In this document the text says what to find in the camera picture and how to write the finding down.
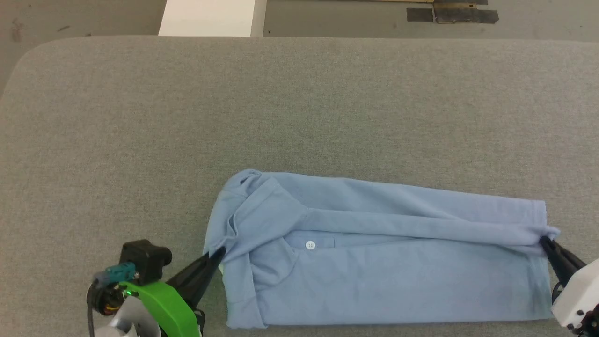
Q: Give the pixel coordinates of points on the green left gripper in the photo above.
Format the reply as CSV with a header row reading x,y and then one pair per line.
x,y
164,309

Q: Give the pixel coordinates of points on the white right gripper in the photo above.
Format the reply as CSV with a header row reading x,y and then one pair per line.
x,y
578,299

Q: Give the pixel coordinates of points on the light blue polo shirt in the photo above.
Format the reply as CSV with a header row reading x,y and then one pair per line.
x,y
374,271

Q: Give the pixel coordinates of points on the grey fabric sofa cushion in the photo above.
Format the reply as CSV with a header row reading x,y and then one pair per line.
x,y
234,117

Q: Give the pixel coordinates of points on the white rectangular box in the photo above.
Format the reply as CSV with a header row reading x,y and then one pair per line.
x,y
210,18

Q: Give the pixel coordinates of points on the black metal floor plate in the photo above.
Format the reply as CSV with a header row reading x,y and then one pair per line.
x,y
454,14

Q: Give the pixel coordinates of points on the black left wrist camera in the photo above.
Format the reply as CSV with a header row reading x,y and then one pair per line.
x,y
145,260

